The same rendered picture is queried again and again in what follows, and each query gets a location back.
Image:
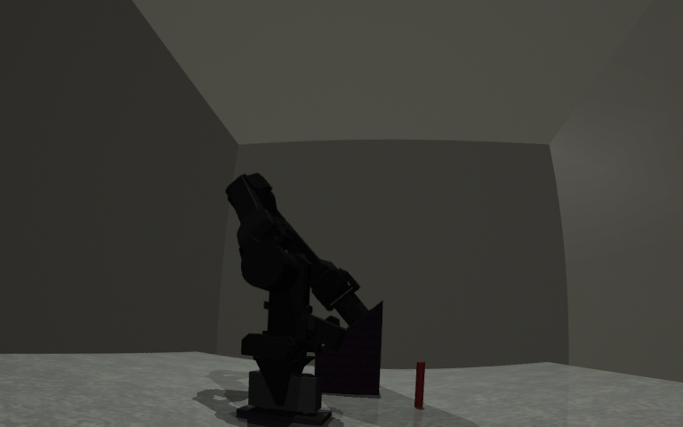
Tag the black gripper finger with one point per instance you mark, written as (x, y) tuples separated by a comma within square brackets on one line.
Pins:
[(305, 360), (277, 373)]

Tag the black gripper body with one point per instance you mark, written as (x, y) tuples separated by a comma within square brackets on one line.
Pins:
[(279, 341)]

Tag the dark red peg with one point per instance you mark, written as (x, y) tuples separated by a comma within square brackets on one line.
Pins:
[(419, 381)]

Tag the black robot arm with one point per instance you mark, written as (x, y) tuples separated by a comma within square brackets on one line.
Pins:
[(276, 259)]

